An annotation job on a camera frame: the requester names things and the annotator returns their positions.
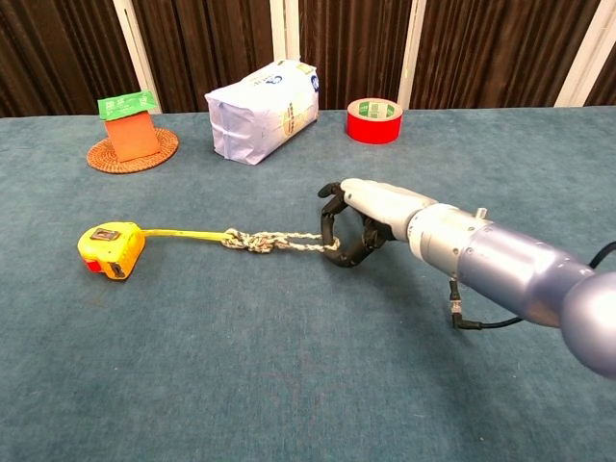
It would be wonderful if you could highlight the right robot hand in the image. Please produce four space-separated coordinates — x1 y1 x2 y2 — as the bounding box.
317 177 438 269

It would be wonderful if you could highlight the white braided rope loop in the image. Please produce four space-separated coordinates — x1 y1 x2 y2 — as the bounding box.
220 227 342 256

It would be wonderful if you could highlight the yellow tape measure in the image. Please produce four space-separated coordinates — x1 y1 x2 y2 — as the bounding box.
76 220 233 282

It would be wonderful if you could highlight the red tape roll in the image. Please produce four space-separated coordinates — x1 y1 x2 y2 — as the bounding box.
346 97 403 145

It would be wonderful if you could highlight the white paper-wrapped package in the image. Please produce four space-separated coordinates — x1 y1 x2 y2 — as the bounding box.
204 59 321 167

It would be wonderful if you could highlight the teal table cloth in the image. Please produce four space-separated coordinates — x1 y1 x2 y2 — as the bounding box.
0 106 616 462

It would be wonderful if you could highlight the round woven rattan coaster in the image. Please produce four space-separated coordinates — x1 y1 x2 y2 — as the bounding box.
86 127 180 175

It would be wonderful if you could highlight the dark brown curtain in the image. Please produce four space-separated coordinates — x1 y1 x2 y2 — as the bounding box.
0 0 616 118

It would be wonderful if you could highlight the orange carton with green top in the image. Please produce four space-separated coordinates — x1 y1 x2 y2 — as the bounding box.
97 90 161 164

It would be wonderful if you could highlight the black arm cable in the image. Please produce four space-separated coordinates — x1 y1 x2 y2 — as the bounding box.
449 240 616 332

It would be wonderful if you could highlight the white frame post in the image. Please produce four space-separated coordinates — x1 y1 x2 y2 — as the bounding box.
553 0 616 108
269 0 302 64
397 0 427 110
112 0 163 115

